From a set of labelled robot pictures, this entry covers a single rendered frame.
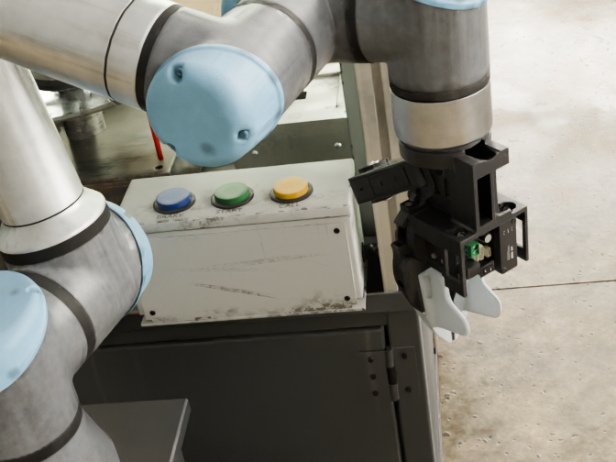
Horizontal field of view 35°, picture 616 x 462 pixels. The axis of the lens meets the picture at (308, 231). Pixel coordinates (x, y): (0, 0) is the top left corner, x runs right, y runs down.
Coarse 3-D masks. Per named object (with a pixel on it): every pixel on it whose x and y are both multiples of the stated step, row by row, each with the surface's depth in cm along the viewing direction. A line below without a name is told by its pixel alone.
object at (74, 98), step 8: (40, 88) 139; (48, 88) 138; (56, 88) 138; (64, 88) 137; (72, 88) 137; (80, 88) 136; (48, 96) 136; (56, 96) 135; (64, 96) 135; (72, 96) 134; (80, 96) 134; (88, 96) 134; (96, 96) 133; (48, 104) 133; (56, 104) 133; (64, 104) 132; (72, 104) 132; (80, 104) 132; (88, 104) 131; (96, 104) 131; (56, 112) 131; (64, 112) 130; (72, 112) 130; (80, 112) 130
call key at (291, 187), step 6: (282, 180) 115; (288, 180) 115; (294, 180) 114; (300, 180) 114; (276, 186) 114; (282, 186) 113; (288, 186) 113; (294, 186) 113; (300, 186) 113; (306, 186) 113; (276, 192) 113; (282, 192) 112; (288, 192) 112; (294, 192) 112; (300, 192) 112; (282, 198) 112; (288, 198) 112
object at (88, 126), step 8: (72, 120) 144; (80, 120) 144; (88, 120) 145; (96, 120) 146; (64, 128) 147; (72, 128) 145; (80, 128) 145; (88, 128) 145; (96, 128) 146; (104, 128) 148; (72, 136) 146; (80, 136) 146; (88, 136) 146
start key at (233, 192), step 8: (224, 184) 116; (232, 184) 116; (240, 184) 115; (216, 192) 115; (224, 192) 114; (232, 192) 114; (240, 192) 114; (248, 192) 115; (216, 200) 114; (224, 200) 113; (232, 200) 113; (240, 200) 113
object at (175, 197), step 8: (168, 192) 116; (176, 192) 116; (184, 192) 116; (160, 200) 115; (168, 200) 115; (176, 200) 114; (184, 200) 114; (160, 208) 115; (168, 208) 114; (176, 208) 114
